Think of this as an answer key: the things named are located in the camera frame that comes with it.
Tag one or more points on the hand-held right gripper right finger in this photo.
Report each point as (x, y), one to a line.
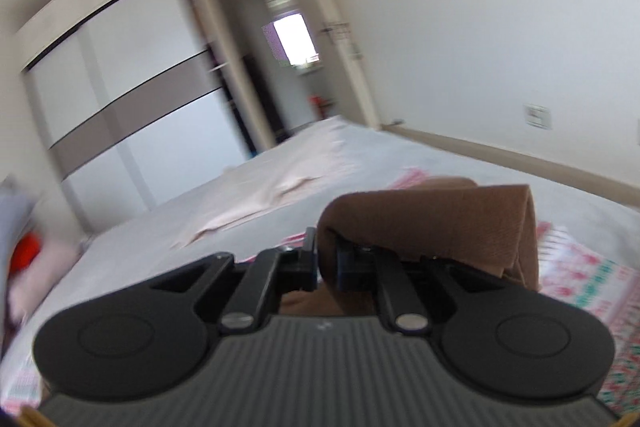
(341, 269)

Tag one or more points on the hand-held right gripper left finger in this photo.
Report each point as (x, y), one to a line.
(311, 259)

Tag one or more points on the brown jacket with fur collar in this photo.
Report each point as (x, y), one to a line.
(425, 222)

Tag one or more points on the white folded cloth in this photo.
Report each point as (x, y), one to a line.
(280, 177)

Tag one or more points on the small red object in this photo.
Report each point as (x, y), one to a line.
(320, 104)

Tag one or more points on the grey sheeted bed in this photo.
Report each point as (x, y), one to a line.
(450, 157)

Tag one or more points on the white door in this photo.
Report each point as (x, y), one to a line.
(355, 72)

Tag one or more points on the white and grey wardrobe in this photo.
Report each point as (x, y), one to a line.
(135, 107)

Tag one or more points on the striped patterned blanket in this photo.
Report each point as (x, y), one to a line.
(585, 277)

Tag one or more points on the pink pillow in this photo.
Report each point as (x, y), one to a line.
(47, 272)

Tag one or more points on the orange plush toy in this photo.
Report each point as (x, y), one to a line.
(27, 252)

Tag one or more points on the blue-grey pillow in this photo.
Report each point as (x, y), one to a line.
(12, 227)

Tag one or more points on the white wall socket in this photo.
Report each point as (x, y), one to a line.
(537, 117)

